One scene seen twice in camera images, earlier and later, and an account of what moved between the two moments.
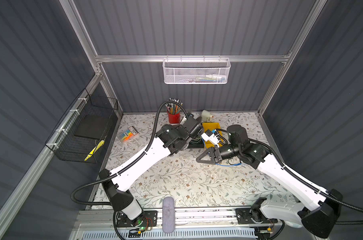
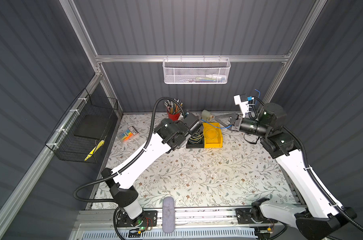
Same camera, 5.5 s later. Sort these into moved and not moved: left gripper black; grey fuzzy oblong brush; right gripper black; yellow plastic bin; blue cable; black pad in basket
Moved: blue cable; right gripper black
Not moved: left gripper black; grey fuzzy oblong brush; black pad in basket; yellow plastic bin
